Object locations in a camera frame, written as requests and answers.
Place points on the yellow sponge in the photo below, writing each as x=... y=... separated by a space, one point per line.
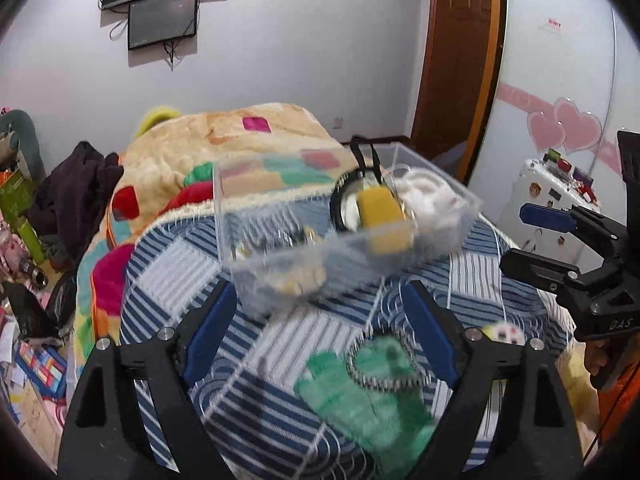
x=382 y=210

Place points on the large pink heart sticker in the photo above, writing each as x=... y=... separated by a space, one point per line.
x=580 y=127

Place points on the black plastic bag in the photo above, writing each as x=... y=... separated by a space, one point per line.
x=30 y=310

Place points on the white suitcase with stickers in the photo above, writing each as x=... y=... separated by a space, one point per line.
x=545 y=190

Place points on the colourful toy box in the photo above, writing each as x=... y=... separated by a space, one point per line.
x=42 y=370

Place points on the white wall socket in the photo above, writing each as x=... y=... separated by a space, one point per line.
x=338 y=122

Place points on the yellow plush toy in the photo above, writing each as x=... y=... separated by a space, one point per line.
x=572 y=375

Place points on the clear plastic storage box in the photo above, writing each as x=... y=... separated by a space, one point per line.
x=260 y=200

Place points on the beige printed blanket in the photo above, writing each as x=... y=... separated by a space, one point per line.
x=200 y=135

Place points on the brown wooden door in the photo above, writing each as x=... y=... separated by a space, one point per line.
x=450 y=60

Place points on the dark purple clothing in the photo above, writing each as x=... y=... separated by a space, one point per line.
x=75 y=195

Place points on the person's right hand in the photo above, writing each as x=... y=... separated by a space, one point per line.
x=595 y=357

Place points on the yellow-green plush toy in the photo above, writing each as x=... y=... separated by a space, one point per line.
x=155 y=117

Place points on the small pink heart sticker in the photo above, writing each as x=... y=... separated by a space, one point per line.
x=545 y=132

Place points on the small white pink plush toy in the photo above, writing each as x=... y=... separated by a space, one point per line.
x=506 y=333

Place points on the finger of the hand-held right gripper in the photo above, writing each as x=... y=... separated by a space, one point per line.
x=542 y=216
x=540 y=269

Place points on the white soft cloth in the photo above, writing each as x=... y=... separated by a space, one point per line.
x=431 y=195

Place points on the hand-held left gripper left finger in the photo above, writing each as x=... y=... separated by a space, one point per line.
x=210 y=332

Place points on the beige soft item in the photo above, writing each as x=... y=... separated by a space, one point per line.
x=300 y=285

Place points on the small black wall monitor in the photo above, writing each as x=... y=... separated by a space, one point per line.
x=162 y=20

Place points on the green knitted glove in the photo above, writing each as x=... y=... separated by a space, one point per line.
x=360 y=410

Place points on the red white wall label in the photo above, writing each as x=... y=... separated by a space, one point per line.
x=552 y=24

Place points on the blue striped bed sheet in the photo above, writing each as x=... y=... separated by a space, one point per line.
x=170 y=280

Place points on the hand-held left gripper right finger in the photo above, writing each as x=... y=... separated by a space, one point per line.
x=430 y=332

